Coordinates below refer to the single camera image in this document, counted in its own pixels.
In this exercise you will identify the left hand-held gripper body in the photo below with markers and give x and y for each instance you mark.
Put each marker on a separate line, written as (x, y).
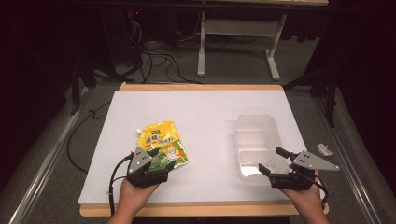
(140, 168)

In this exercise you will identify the person's left hand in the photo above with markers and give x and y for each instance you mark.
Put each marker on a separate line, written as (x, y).
(135, 194)

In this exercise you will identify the person's right hand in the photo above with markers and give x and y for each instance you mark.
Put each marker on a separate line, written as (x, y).
(303, 197)

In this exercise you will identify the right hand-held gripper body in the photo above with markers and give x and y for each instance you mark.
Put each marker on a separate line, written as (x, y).
(299, 174)

